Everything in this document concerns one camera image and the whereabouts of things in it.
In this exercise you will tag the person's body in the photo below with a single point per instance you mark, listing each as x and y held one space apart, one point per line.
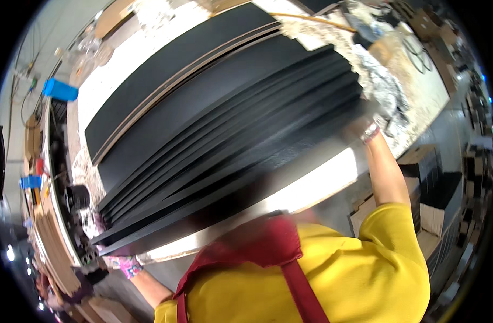
311 274

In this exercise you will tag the cardboard cartons with black sheets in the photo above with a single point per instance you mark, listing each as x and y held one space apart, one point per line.
428 189

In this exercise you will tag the black round tool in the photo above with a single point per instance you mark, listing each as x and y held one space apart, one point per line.
77 198

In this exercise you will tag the thin wooden stick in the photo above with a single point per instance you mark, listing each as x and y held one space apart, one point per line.
311 19

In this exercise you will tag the large black board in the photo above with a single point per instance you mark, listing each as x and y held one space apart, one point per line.
169 68

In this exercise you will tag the person's right fingers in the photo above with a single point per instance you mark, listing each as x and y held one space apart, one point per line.
354 123

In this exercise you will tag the clear plastic bags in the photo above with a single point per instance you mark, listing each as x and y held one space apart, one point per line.
91 50

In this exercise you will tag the stack of cardboard strips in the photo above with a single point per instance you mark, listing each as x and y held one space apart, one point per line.
56 254

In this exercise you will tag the person's right hand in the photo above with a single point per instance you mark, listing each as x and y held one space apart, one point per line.
363 127

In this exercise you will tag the person's left hand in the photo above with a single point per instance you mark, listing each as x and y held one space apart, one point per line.
127 265

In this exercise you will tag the small blue plastic box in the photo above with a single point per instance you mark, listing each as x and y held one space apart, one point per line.
30 182

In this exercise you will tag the red small object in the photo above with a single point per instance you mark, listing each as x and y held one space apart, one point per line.
40 166

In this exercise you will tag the cluttered storage shelves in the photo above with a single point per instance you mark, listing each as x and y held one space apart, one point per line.
479 133

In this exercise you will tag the stack of black sheets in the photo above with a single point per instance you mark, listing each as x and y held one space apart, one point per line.
230 141

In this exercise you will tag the blue plastic bin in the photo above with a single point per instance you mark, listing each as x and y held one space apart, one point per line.
60 89

